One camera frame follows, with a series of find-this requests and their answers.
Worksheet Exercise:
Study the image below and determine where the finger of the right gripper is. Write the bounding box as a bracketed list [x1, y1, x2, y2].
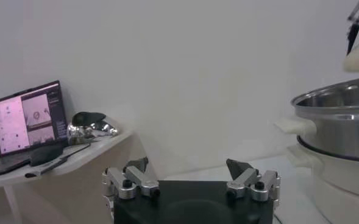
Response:
[346, 0, 359, 56]

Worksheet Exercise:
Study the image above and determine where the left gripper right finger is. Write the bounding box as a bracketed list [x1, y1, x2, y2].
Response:
[226, 158, 281, 202]

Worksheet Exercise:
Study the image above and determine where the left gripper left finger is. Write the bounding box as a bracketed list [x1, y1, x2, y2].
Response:
[102, 156, 161, 200]

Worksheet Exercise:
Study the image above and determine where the perforated steel steamer basket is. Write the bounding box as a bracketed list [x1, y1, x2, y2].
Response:
[275, 75, 359, 163]

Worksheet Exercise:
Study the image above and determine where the white side table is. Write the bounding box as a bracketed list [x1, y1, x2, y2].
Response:
[0, 130, 134, 224]

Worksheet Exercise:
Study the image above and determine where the shiny chrome headset device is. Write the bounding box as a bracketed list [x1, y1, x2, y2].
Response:
[66, 111, 119, 145]

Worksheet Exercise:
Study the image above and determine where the dark usb hub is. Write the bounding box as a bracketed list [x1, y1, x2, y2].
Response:
[24, 157, 68, 179]

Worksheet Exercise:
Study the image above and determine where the open dark laptop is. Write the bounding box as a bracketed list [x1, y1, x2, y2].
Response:
[0, 80, 69, 180]

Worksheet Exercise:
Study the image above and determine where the thin black desk cable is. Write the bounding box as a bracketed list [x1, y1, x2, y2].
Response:
[62, 142, 92, 161]

